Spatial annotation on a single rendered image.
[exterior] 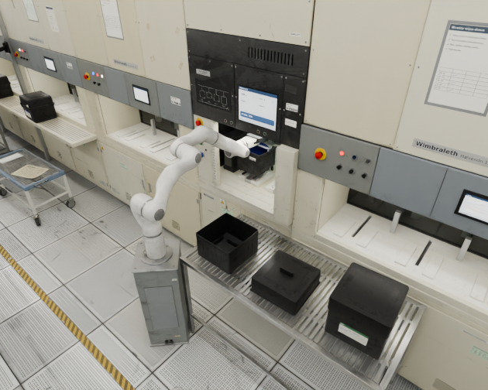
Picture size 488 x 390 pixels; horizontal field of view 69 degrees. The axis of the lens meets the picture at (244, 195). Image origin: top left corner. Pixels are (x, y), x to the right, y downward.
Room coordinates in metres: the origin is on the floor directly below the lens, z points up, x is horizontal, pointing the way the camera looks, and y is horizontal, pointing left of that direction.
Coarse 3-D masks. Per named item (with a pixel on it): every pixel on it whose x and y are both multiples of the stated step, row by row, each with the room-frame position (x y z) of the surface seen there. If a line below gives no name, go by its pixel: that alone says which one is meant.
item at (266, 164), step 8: (256, 136) 2.35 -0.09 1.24; (264, 152) 2.29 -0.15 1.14; (272, 152) 2.37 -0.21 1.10; (240, 160) 2.36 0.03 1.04; (248, 160) 2.31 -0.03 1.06; (256, 160) 2.26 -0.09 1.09; (264, 160) 2.29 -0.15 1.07; (272, 160) 2.37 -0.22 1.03; (240, 168) 2.36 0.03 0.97; (248, 168) 2.31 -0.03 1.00; (256, 168) 2.26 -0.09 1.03; (264, 168) 2.29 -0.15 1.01; (272, 168) 2.40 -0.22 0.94; (256, 176) 2.30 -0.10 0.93
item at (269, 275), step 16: (272, 256) 1.51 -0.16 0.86; (288, 256) 1.51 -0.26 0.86; (256, 272) 1.38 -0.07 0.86; (272, 272) 1.38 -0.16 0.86; (288, 272) 1.36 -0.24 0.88; (304, 272) 1.38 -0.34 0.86; (320, 272) 1.39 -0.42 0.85; (256, 288) 1.32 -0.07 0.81; (272, 288) 1.27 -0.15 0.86; (288, 288) 1.27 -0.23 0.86; (304, 288) 1.27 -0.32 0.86; (288, 304) 1.20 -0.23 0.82
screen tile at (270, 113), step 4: (260, 100) 1.99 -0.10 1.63; (264, 100) 1.97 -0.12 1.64; (268, 100) 1.96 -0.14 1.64; (272, 100) 1.94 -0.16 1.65; (264, 104) 1.97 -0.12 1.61; (268, 104) 1.96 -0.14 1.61; (272, 104) 1.94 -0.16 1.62; (260, 108) 1.99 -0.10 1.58; (272, 108) 1.94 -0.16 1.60; (260, 112) 1.99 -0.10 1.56; (264, 112) 1.97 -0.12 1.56; (268, 112) 1.96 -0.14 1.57; (272, 112) 1.94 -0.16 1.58; (268, 116) 1.95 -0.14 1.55; (272, 116) 1.94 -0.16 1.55
